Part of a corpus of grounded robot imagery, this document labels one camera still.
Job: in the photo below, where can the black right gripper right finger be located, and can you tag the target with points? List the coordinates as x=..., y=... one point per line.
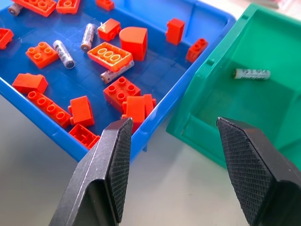
x=258, y=169

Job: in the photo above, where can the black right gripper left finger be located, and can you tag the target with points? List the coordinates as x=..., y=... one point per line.
x=94, y=179

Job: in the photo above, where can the upside-down red plastic brick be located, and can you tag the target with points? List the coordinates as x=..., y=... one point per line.
x=82, y=136

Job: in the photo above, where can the red four-stud long plastic brick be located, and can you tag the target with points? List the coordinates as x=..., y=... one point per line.
x=48, y=108

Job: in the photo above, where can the green plastic bin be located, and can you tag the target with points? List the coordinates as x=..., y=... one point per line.
x=249, y=82

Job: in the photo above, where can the red 2x2 plastic brick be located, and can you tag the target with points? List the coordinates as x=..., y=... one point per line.
x=41, y=54
x=121, y=91

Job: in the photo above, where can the white AA battery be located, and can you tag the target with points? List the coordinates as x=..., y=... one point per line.
x=88, y=37
x=63, y=54
x=252, y=74
x=15, y=9
x=115, y=73

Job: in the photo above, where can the blue plastic tray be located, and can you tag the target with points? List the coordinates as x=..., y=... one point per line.
x=77, y=77

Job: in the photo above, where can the upside-down orange plastic brick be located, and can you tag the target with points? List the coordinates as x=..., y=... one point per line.
x=109, y=56

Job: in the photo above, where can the orange half-round block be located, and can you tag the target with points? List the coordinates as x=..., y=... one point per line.
x=134, y=42

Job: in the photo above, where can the orange plastic toy brick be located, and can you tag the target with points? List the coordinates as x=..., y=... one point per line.
x=35, y=5

